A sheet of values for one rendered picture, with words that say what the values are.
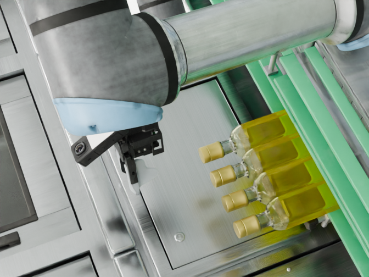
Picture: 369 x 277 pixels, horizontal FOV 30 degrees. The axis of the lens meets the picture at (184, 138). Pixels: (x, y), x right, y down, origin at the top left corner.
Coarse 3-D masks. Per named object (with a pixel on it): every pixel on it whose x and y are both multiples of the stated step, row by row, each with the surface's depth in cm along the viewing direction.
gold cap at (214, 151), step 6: (210, 144) 141; (216, 144) 140; (198, 150) 141; (204, 150) 139; (210, 150) 139; (216, 150) 140; (222, 150) 140; (204, 156) 139; (210, 156) 139; (216, 156) 140; (222, 156) 140; (204, 162) 140
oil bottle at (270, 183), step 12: (276, 168) 137; (288, 168) 137; (300, 168) 137; (312, 168) 137; (264, 180) 135; (276, 180) 135; (288, 180) 135; (300, 180) 135; (312, 180) 136; (264, 192) 134; (276, 192) 134
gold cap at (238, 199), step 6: (234, 192) 135; (240, 192) 135; (222, 198) 135; (228, 198) 134; (234, 198) 134; (240, 198) 134; (246, 198) 135; (222, 204) 137; (228, 204) 134; (234, 204) 134; (240, 204) 134; (246, 204) 135; (228, 210) 134
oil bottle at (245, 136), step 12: (252, 120) 142; (264, 120) 142; (276, 120) 142; (288, 120) 142; (240, 132) 140; (252, 132) 140; (264, 132) 140; (276, 132) 141; (288, 132) 141; (240, 144) 140; (252, 144) 139; (240, 156) 142
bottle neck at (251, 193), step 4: (248, 188) 136; (252, 188) 136; (248, 192) 135; (252, 192) 135; (256, 192) 135; (248, 196) 135; (252, 196) 135; (256, 196) 136; (248, 200) 135; (252, 200) 136
